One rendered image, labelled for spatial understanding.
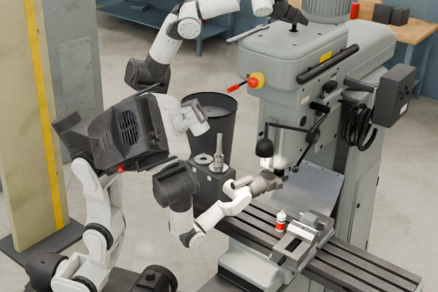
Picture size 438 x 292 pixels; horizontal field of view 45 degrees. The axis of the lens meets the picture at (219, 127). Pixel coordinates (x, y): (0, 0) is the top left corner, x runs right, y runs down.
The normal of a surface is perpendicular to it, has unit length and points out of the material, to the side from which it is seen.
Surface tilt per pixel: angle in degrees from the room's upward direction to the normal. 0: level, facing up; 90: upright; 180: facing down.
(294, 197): 45
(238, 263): 0
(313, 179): 63
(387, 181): 0
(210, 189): 90
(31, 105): 90
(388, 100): 90
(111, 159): 74
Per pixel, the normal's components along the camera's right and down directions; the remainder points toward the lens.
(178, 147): 0.82, -0.32
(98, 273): -0.32, 0.44
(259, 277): 0.04, -0.88
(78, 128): 0.24, -0.82
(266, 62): -0.62, 0.36
